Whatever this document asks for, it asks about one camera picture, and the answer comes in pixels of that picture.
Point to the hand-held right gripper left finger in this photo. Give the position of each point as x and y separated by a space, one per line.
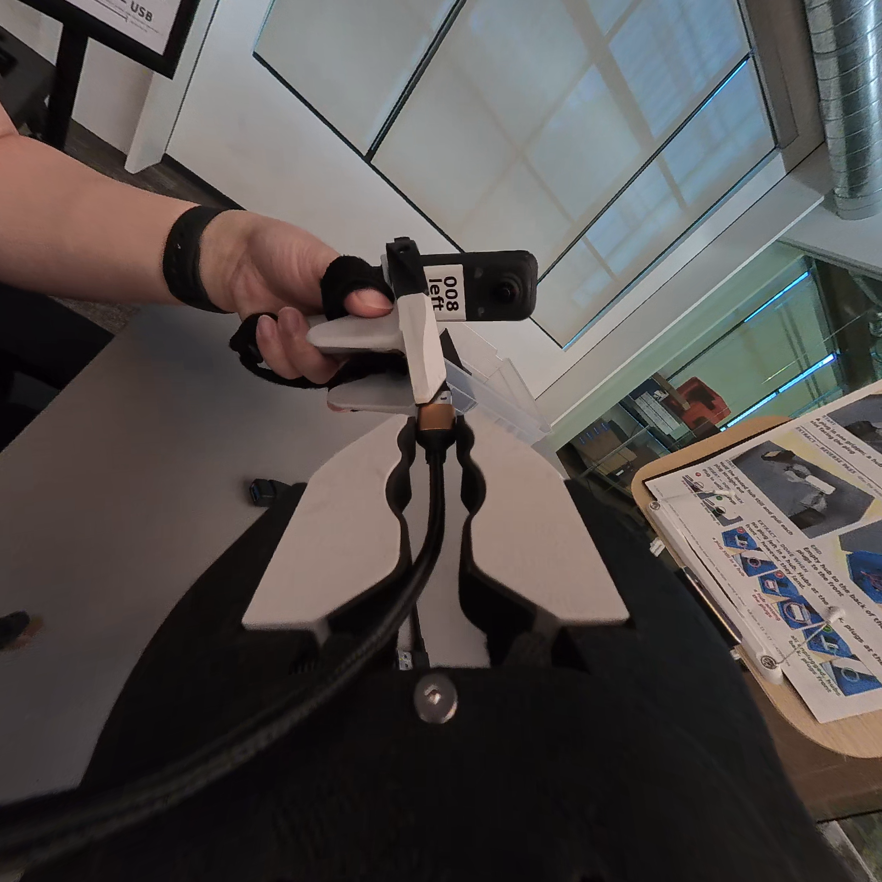
344 537

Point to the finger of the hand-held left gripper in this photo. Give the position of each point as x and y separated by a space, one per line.
424 344

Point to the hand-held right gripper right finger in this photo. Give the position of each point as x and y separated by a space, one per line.
537 544

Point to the person's left forearm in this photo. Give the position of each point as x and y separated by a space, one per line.
83 220

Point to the person's left hand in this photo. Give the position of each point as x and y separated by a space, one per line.
275 262

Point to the clear plastic bin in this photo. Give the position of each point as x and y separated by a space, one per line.
503 399

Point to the large frosted glass window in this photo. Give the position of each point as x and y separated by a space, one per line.
551 138

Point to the red tool case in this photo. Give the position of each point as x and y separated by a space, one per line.
699 403

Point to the printed instruction sheet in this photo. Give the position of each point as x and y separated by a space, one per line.
778 551

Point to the black wristband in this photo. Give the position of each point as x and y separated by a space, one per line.
193 258

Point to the wooden display board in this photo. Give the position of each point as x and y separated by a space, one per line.
847 737

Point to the ribbed silver ventilation duct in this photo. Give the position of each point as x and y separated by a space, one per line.
847 103

